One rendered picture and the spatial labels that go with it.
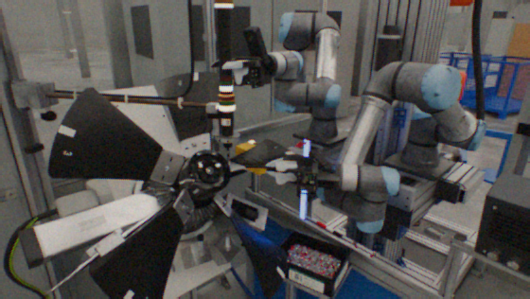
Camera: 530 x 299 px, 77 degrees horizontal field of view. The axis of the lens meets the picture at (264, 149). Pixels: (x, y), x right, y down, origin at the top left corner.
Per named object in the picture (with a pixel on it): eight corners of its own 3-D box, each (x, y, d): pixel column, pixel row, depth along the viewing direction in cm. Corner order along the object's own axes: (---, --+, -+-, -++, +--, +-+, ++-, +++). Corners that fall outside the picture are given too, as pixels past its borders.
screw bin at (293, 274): (269, 272, 109) (269, 255, 107) (292, 245, 123) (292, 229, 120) (331, 300, 99) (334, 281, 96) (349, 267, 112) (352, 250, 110)
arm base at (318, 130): (319, 128, 183) (321, 110, 179) (343, 133, 173) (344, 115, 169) (302, 133, 173) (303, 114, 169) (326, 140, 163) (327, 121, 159)
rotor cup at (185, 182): (179, 218, 90) (197, 204, 80) (159, 169, 92) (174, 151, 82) (223, 200, 99) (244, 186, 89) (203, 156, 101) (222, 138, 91)
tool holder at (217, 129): (204, 141, 91) (203, 106, 88) (213, 133, 98) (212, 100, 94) (236, 144, 90) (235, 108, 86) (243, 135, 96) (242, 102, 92)
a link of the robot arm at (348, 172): (356, 159, 94) (353, 184, 98) (340, 158, 95) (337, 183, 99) (358, 173, 87) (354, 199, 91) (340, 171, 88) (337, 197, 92)
